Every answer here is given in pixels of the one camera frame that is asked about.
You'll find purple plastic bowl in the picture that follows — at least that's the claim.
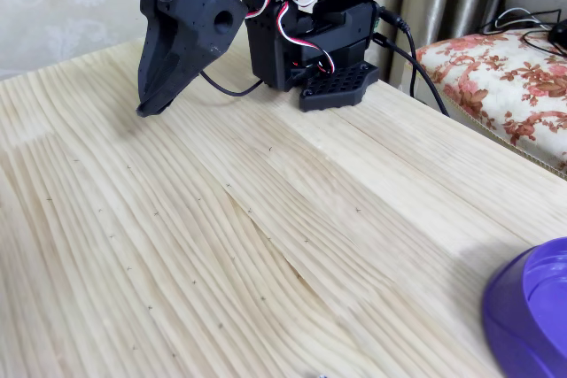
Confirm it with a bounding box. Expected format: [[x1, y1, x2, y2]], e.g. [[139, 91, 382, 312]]
[[481, 236, 567, 378]]

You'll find floral upholstered bench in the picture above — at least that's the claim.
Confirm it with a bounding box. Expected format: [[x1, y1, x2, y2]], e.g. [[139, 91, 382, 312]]
[[416, 27, 567, 175]]

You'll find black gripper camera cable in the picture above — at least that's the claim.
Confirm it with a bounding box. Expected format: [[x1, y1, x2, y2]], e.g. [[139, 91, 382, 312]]
[[198, 70, 265, 97]]

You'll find black usb cable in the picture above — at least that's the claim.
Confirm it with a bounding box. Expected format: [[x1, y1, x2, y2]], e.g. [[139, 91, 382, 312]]
[[372, 35, 451, 117]]

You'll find black power cable with plug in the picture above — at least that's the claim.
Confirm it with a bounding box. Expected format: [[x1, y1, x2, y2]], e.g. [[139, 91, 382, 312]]
[[376, 5, 420, 98]]

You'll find thin white cable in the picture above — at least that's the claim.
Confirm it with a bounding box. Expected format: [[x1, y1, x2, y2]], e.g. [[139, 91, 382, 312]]
[[493, 6, 567, 32]]

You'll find thin black cable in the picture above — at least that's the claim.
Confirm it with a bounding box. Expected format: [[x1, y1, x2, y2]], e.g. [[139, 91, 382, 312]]
[[480, 10, 567, 58]]

